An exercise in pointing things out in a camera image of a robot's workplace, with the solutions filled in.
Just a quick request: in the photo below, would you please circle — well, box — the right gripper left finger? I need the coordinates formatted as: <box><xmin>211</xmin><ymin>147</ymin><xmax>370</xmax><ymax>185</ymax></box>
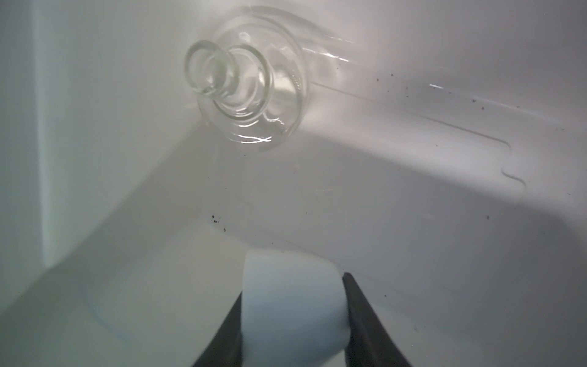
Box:
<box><xmin>192</xmin><ymin>293</ymin><xmax>242</xmax><ymax>367</ymax></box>

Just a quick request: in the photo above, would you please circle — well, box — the white plastic storage bin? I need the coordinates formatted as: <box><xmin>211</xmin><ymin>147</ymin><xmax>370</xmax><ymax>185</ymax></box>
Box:
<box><xmin>1</xmin><ymin>1</ymin><xmax>586</xmax><ymax>366</ymax></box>

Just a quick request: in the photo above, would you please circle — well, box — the clear glass petri dish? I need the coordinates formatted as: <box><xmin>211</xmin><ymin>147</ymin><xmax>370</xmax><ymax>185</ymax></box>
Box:
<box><xmin>183</xmin><ymin>15</ymin><xmax>310</xmax><ymax>151</ymax></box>

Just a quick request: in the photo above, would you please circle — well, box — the small white crucible cup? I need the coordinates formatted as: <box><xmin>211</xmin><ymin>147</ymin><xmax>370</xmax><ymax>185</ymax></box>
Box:
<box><xmin>241</xmin><ymin>249</ymin><xmax>351</xmax><ymax>366</ymax></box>

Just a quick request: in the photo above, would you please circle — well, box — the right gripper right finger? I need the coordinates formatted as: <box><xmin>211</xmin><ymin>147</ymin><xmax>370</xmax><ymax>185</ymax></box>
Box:
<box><xmin>342</xmin><ymin>272</ymin><xmax>411</xmax><ymax>367</ymax></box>

